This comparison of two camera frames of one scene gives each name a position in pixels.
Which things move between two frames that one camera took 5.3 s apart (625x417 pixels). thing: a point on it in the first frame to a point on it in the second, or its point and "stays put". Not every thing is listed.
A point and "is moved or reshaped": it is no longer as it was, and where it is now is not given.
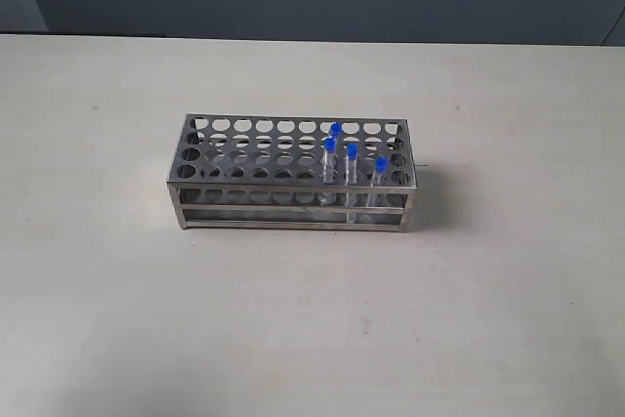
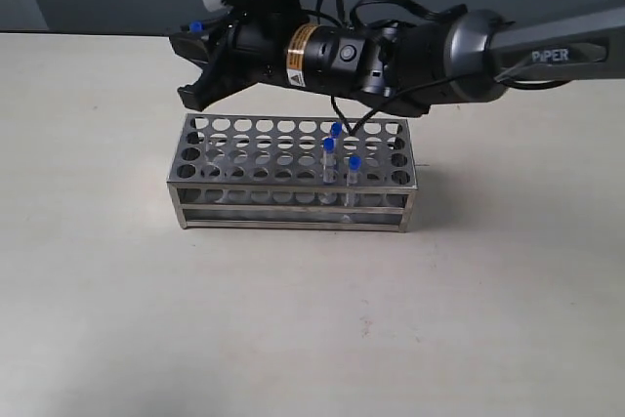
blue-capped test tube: [351, 181] is moved or reshaped
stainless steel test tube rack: [232, 171] stays put
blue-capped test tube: [382, 163] to [196, 26]
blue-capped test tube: [329, 171] stays put
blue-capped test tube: [336, 130] stays put
